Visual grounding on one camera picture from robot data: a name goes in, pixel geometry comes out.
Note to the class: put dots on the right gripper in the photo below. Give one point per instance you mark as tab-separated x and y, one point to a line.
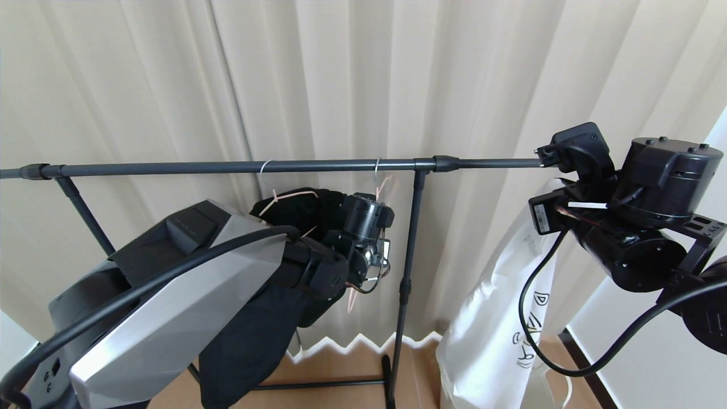
568	204

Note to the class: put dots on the black clothes rack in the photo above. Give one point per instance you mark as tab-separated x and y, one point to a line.
170	168

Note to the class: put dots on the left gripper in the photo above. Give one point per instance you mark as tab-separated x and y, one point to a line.
372	258

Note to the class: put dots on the black shorts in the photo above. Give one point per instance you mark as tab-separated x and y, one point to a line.
250	341

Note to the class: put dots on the white garment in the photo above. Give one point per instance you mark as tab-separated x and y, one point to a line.
488	341

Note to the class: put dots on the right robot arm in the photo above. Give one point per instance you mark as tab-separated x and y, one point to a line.
659	187

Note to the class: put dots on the beige curtain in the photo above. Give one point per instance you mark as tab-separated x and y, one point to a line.
397	74

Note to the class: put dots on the white laundry basket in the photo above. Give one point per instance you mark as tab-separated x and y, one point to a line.
570	392

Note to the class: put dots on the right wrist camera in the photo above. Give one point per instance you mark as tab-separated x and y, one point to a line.
585	147

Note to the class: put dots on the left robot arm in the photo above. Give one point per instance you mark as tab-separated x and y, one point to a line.
170	318

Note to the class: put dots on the pink clothes hanger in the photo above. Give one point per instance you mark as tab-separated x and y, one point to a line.
289	195
377	173

